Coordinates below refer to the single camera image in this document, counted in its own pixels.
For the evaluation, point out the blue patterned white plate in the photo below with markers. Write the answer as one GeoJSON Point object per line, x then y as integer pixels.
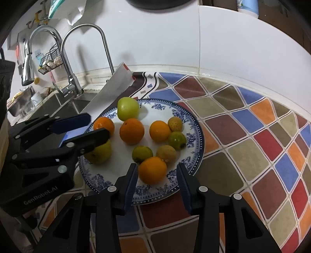
{"type": "Point", "coordinates": [116, 155]}

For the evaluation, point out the large orange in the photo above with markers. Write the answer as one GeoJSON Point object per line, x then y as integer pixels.
{"type": "Point", "coordinates": [132, 131]}

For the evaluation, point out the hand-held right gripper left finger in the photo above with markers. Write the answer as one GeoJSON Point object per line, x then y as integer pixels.
{"type": "Point", "coordinates": [130, 188]}

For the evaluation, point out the white cup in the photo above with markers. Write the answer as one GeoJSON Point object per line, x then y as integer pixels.
{"type": "Point", "coordinates": [36, 98]}

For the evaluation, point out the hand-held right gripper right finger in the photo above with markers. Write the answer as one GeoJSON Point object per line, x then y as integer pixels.
{"type": "Point", "coordinates": [185, 191]}

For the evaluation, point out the chrome pull-down faucet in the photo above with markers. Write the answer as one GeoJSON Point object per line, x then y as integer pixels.
{"type": "Point", "coordinates": [26, 70]}

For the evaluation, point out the green apple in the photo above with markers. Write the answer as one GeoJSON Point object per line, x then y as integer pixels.
{"type": "Point", "coordinates": [128, 108]}

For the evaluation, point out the white plastic sheet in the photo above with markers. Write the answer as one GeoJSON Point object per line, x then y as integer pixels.
{"type": "Point", "coordinates": [109, 90]}

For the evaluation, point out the black frying pan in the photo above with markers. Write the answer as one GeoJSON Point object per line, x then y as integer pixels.
{"type": "Point", "coordinates": [158, 3]}

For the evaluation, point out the thin chrome gooseneck faucet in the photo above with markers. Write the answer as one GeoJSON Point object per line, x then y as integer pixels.
{"type": "Point", "coordinates": [107, 48]}

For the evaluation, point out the person's left forearm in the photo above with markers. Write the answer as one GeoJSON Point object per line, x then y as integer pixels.
{"type": "Point", "coordinates": [3, 138]}

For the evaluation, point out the green white tissue pack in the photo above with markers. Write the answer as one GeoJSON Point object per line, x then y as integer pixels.
{"type": "Point", "coordinates": [63, 9]}

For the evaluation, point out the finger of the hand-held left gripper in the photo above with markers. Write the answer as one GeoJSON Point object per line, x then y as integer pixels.
{"type": "Point", "coordinates": [92, 138]}
{"type": "Point", "coordinates": [70, 122]}

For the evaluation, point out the green citrus fruit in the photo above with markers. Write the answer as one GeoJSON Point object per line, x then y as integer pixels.
{"type": "Point", "coordinates": [177, 140]}
{"type": "Point", "coordinates": [141, 154]}

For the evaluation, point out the black bag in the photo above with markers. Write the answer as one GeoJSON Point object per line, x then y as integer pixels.
{"type": "Point", "coordinates": [6, 85]}

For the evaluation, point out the colorful checkered tablecloth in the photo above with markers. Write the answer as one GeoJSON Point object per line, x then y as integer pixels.
{"type": "Point", "coordinates": [230, 121]}

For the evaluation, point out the steel dish basin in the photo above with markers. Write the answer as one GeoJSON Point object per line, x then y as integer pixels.
{"type": "Point", "coordinates": [20, 102]}

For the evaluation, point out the brown lychee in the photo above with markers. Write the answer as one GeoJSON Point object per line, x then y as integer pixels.
{"type": "Point", "coordinates": [166, 153]}
{"type": "Point", "coordinates": [175, 123]}

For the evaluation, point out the white blue pump bottle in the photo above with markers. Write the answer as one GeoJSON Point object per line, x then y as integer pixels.
{"type": "Point", "coordinates": [247, 7]}

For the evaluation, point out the garlic bulb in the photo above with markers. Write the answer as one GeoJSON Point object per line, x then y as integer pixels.
{"type": "Point", "coordinates": [57, 60]}
{"type": "Point", "coordinates": [49, 63]}

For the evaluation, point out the small mandarin orange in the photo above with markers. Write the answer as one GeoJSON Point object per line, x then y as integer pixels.
{"type": "Point", "coordinates": [104, 123]}

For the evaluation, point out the yellow green pear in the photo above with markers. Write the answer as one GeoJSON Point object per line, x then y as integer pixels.
{"type": "Point", "coordinates": [102, 153]}

